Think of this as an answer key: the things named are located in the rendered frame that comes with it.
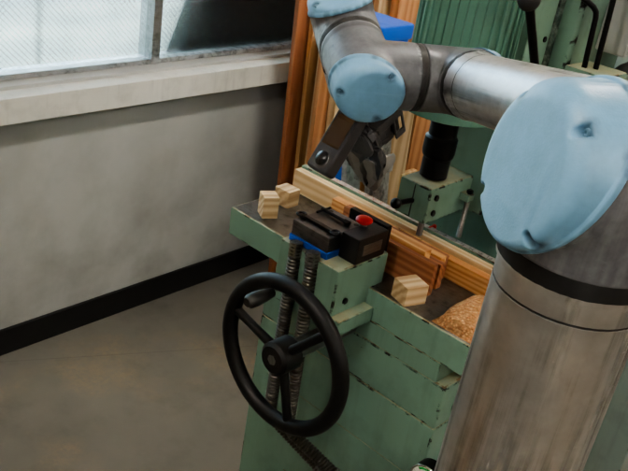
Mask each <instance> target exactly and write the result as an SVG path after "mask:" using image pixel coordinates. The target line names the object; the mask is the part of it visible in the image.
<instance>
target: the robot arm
mask: <svg viewBox="0 0 628 471"><path fill-rule="evenodd" d="M307 8H308V12H307V15H308V16H309V17H310V20H311V24H312V28H313V32H314V36H315V40H316V44H317V48H318V52H319V55H320V59H321V66H322V70H323V72H324V76H325V79H326V83H327V87H328V92H329V94H330V95H331V96H332V97H333V99H334V100H335V103H336V105H337V107H338V108H339V110H338V111H337V113H336V115H335V117H334V119H333V120H332V122H331V124H330V125H329V127H328V129H327V130H326V132H325V134H324V135H323V137H322V139H321V141H320V143H319V144H318V146H317V148H316V149H315V150H314V152H313V153H312V155H311V157H310V158H309V160H308V162H307V165H308V166H309V167H310V168H312V169H313V170H315V171H317V172H319V173H321V174H322V175H324V176H326V177H327V178H330V179H332V178H335V176H336V174H337V172H338V171H339V169H340V167H341V166H342V164H343V163H344V162H345V160H347V162H348V163H349V165H350V166H351V168H352V169H353V171H354V173H355V174H356V175H357V177H358V178H359V179H360V181H361V182H362V183H363V185H364V186H366V187H367V188H368V189H370V190H372V191H375V190H376V189H377V188H378V187H379V186H380V185H381V182H382V180H383V177H384V176H385V174H386V173H387V172H388V171H389V169H390V168H391V167H392V166H393V164H394V162H395V154H394V153H392V154H389V155H386V154H385V150H384V149H383V148H382V146H383V145H384V144H387V143H388V142H389V141H390V140H391V139H393V136H395V138H396V139H397V138H398V137H400V136H401V135H402V134H403V133H404V132H405V131H406V127H405V121H404V115H403V111H417V112H430V113H442V114H449V115H451V116H454V117H456V118H459V119H461V120H464V121H472V122H475V123H477V124H480V125H483V126H485V127H488V128H490V129H493V130H494V132H493V134H492V138H491V141H490V143H489V146H488V148H487V152H486V155H485V159H484V163H483V167H482V174H481V183H482V184H484V185H485V189H484V192H483V193H482V194H481V196H480V202H481V209H482V214H483V218H484V221H485V223H486V226H487V228H488V230H489V231H490V233H491V235H492V237H493V238H494V239H495V240H496V252H497V255H496V258H495V261H494V265H493V268H492V273H491V277H490V280H489V284H488V287H487V291H486V293H485V296H484V300H483V303H482V307H481V310H480V313H479V316H478V322H477V325H476V329H475V332H474V335H473V338H472V342H471V345H470V349H469V352H468V355H467V358H466V361H465V365H464V371H463V373H462V377H461V380H460V384H459V387H458V390H457V393H456V396H455V400H454V403H453V407H452V410H451V413H450V419H449V422H448V425H447V429H446V432H445V435H444V438H443V442H442V445H441V449H440V452H439V454H438V458H437V461H436V465H435V471H583V468H584V466H585V464H586V462H587V459H588V457H589V454H590V452H591V449H592V446H593V443H594V441H595V438H596V437H597V434H598V432H599V429H600V427H601V424H602V422H603V419H604V417H605V415H606V413H607V409H608V406H609V404H610V401H611V399H612V396H613V394H614V392H615V390H616V387H617V385H618V382H619V380H620V377H621V373H622V371H623V368H624V367H625V364H626V362H627V359H628V80H625V79H623V78H619V77H615V76H610V75H595V76H591V75H586V74H581V73H577V72H572V71H568V70H563V69H559V68H554V67H549V66H544V65H540V64H532V63H527V62H523V61H518V60H513V59H508V58H504V57H502V56H501V55H500V54H499V53H497V52H496V51H493V50H488V49H485V48H463V47H452V46H442V45H433V44H422V43H413V42H403V41H392V40H385V37H384V35H383V33H382V31H381V28H380V26H379V23H378V19H377V17H376V13H375V10H374V5H373V0H307ZM400 116H401V122H402V127H401V128H399V122H398V118H399V117H400Z"/></svg>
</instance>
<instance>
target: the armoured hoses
mask: <svg viewBox="0 0 628 471"><path fill-rule="evenodd" d="M303 244H304V243H303V241H300V240H297V239H293V240H290V245H289V246H290V247H289V251H288V255H287V256H288V258H287V260H288V261H287V262H286V263H287V264H286V268H285V270H286V271H285V276H287V277H289V278H293V279H294V280H296V281H297V279H298V277H297V276H298V272H299V271H298V269H299V265H300V264H299V263H300V259H301V258H300V257H301V254H302V248H303ZM320 257H321V253H320V252H319V251H318V250H307V251H306V258H305V265H304V267H305V268H304V270H305V271H304V272H303V273H304V275H303V278H302V280H303V281H302V285H304V286H305V287H306V288H308V289H309V290H310V291H311V292H312V293H313V294H314V290H315V282H316V280H315V279H316V276H317V274H316V273H317V269H318V263H319V260H320ZM280 300H281V301H280V305H279V306H280V308H279V312H278V321H277V327H276V329H277V330H276V333H275V339H276V338H278V337H280V336H282V335H288V334H289V330H290V329H289V328H290V324H291V323H290V321H291V317H292V316H291V315H292V311H293V302H294V300H293V299H292V298H291V297H290V296H288V295H286V294H285V293H282V295H281V298H280ZM298 307H299V308H298V312H297V320H296V326H295V333H294V337H297V336H299V335H302V334H304V333H306V332H308V329H309V325H310V324H309V323H310V319H311V318H310V317H309V316H308V314H307V313H306V312H305V311H304V309H303V308H302V307H301V306H300V305H299V306H298ZM304 359H305V356H304V357H303V361H302V363H301V365H300V366H299V367H297V368H295V369H294V370H292V371H290V372H289V373H290V374H289V380H290V397H291V406H292V415H293V419H295V418H296V411H297V406H298V404H297V403H298V399H299V393H300V392H299V391H300V387H301V385H300V384H301V378H302V374H303V373H302V372H303V365H304V361H305V360H304ZM268 375H269V377H268V382H267V386H266V387H267V388H266V395H265V399H266V400H267V402H268V403H269V404H271V405H272V406H273V407H274V408H275V409H277V403H278V393H279V378H278V376H275V375H273V374H272V373H270V372H269V374H268ZM275 430H276V431H278V433H279V435H282V438H284V439H285V440H286V441H287V443H290V446H292V448H293V449H294V450H295V451H297V453H299V456H302V459H304V461H306V462H307V464H309V466H311V468H312V470H313V471H341V470H339V469H338V468H337V467H335V465H334V464H332V462H330V460H327V457H324V454H321V452H320V451H319V450H317V447H314V445H313V444H311V442H309V440H308V439H307V438H306V437H299V436H293V435H288V434H285V433H283V432H281V431H280V430H278V429H276V428H275Z"/></svg>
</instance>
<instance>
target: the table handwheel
mask: <svg viewBox="0 0 628 471"><path fill-rule="evenodd" d="M268 288H273V289H274V290H276V291H279V292H282V293H285V294H286V295H288V296H290V297H291V298H292V299H293V300H294V301H295V302H296V303H297V304H299V305H300V306H301V307H302V308H303V309H304V311H305V312H306V313H307V314H308V316H309V317H310V318H311V319H312V320H313V322H314V323H315V325H316V326H317V328H315V329H313V330H311V331H308V332H306V333H304V334H302V335H299V336H297V337H295V338H293V337H292V336H290V335H282V336H280V337H278V338H276V339H274V338H273V337H271V336H270V335H269V334H268V333H267V332H266V331H265V330H264V329H263V328H262V327H261V326H260V325H259V324H258V323H257V322H256V321H255V320H254V319H253V318H252V317H251V316H250V315H249V314H248V313H247V312H246V311H245V310H244V309H243V304H244V302H243V300H244V298H245V296H246V294H248V293H252V292H255V291H258V290H261V289H268ZM239 319H240V320H242V321H243V322H244V323H245V324H246V325H247V326H248V327H249V328H250V329H251V331H252V332H253V333H254V334H256V335H257V336H258V338H259V339H260V340H261V341H262V342H263V343H264V346H263V349H262V360H263V363H264V366H265V368H266V369H267V370H268V371H269V372H270V373H272V374H273V375H275V376H278V378H279V386H280V394H281V407H282V413H281V412H279V411H278V410H277V409H275V408H274V407H273V406H272V405H271V404H269V403H268V402H267V400H266V399H265V398H264V397H263V396H262V394H261V393H260V392H259V390H258V389H257V388H256V386H255V384H254V383H253V381H252V379H251V377H250V374H249V372H248V370H247V368H246V366H245V364H244V361H243V358H242V354H241V350H240V346H239V339H238V321H239ZM356 329H357V327H356V328H354V329H352V330H350V331H348V332H346V333H345V334H343V335H340V333H339V332H338V329H337V327H336V325H335V323H334V321H333V319H332V317H331V316H330V314H329V313H328V311H327V310H326V308H325V307H324V305H323V304H322V303H321V301H320V300H319V299H318V298H317V297H316V296H315V295H314V294H313V293H312V292H311V291H310V290H309V289H308V288H306V287H305V286H304V285H302V284H301V283H299V282H298V281H296V280H294V279H293V278H289V277H287V276H285V275H282V274H279V273H274V272H261V273H256V274H253V275H251V276H248V277H247V278H244V279H243V280H242V281H240V282H239V283H238V284H237V285H236V287H235V288H234V289H233V291H232V293H231V294H230V296H229V298H228V301H227V304H226V307H225V310H224V314H223V321H222V338H223V346H224V350H225V355H226V359H227V362H228V364H229V367H230V370H231V373H232V375H233V377H234V380H235V383H236V385H237V387H238V389H239V390H240V391H241V393H242V394H243V396H244V397H245V399H246V400H247V402H248V403H249V404H250V406H251V407H252V408H253V409H254V411H255V412H256V413H257V414H258V415H259V416H260V417H261V418H262V419H263V420H265V421H266V422H267V423H269V424H270V425H271V426H273V427H274V428H276V429H278V430H280V431H281V432H283V433H285V434H288V435H293V436H299V437H311V436H315V435H320V434H322V433H324V432H326V431H327V430H329V429H330V428H331V427H332V426H333V425H334V424H335V423H336V422H337V421H338V419H339V418H340V416H341V414H342V412H343V410H344V408H345V405H346V403H347V399H348V395H349V388H350V371H349V363H348V357H347V353H346V350H345V347H344V344H343V341H342V338H343V337H345V336H347V335H350V334H352V333H354V332H355V331H356ZM323 347H326V349H327V352H328V355H329V359H330V364H331V370H332V390H331V394H330V398H329V401H328V404H327V406H326V408H325V409H324V411H323V412H322V413H321V414H320V415H319V416H318V417H316V418H314V419H311V420H307V421H300V420H296V419H293V415H292V406H291V397H290V380H289V372H290V371H292V370H294V369H295V368H297V367H299V366H300V365H301V363H302V361H303V357H304V356H306V355H308V354H310V353H312V352H314V351H316V350H319V349H321V348H323Z"/></svg>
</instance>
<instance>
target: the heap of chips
mask: <svg viewBox="0 0 628 471"><path fill-rule="evenodd" d="M484 296H485V295H473V296H470V297H468V298H466V299H464V300H463V301H461V302H459V303H457V304H455V305H453V306H452V307H450V308H449V309H448V310H447V311H446V312H445V313H444V314H443V315H441V316H440V317H438V318H436V319H434V320H432V322H434V323H435V324H437V325H439V326H440V327H442V328H444V329H446V330H447V331H449V332H451V333H452V334H454V335H456V336H458V337H460V338H461V339H462V340H464V341H466V342H468V343H469V344H471V342H472V338H473V335H474V332H475V329H476V325H477V322H478V316H479V313H480V310H481V307H482V303H483V300H484Z"/></svg>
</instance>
